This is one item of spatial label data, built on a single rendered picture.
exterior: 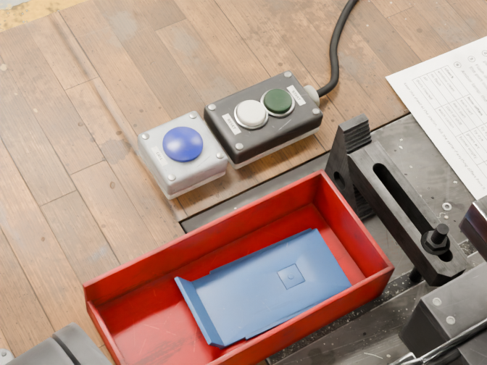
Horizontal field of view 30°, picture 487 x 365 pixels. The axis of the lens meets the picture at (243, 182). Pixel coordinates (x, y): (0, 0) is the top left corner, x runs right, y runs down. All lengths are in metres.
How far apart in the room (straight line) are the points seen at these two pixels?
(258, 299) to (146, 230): 0.13
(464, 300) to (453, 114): 0.27
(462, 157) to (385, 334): 0.22
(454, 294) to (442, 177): 0.19
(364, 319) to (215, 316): 0.14
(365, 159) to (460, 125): 0.17
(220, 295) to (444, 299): 0.20
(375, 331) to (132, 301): 0.23
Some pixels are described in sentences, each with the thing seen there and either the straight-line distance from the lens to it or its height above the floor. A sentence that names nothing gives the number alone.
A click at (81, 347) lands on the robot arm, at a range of 0.41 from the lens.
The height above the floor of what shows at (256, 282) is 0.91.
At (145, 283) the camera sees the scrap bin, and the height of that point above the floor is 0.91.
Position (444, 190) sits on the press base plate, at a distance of 0.95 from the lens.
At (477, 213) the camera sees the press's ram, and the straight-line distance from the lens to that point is 0.66.
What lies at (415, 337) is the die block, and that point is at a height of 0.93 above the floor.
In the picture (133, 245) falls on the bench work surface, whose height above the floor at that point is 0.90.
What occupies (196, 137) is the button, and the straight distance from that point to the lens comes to 0.90.
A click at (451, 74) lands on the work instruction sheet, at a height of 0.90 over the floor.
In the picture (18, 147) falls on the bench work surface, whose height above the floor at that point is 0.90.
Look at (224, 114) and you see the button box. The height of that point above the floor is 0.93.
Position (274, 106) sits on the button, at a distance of 0.93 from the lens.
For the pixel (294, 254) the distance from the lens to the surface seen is 0.87.
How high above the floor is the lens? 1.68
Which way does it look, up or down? 58 degrees down
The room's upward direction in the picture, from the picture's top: 9 degrees clockwise
